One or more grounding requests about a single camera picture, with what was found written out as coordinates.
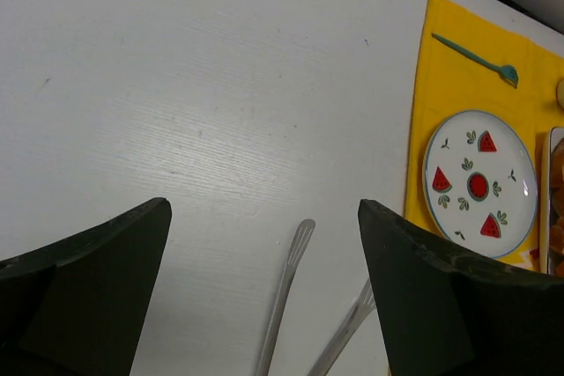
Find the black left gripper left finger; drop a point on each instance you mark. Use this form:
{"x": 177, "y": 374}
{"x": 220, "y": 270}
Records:
{"x": 78, "y": 305}

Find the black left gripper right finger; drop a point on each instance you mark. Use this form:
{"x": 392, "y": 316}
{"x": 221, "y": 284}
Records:
{"x": 445, "y": 310}

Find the stainless steel serving tongs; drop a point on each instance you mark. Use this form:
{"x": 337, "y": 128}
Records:
{"x": 360, "y": 309}

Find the white rectangular bread tray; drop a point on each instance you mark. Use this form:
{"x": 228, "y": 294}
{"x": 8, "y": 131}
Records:
{"x": 547, "y": 214}

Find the watermelon pattern round plate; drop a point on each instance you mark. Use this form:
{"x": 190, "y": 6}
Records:
{"x": 479, "y": 184}

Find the yellow cloth placemat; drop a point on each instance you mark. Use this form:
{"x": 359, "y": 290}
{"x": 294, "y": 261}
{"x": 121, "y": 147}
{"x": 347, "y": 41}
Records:
{"x": 448, "y": 83}

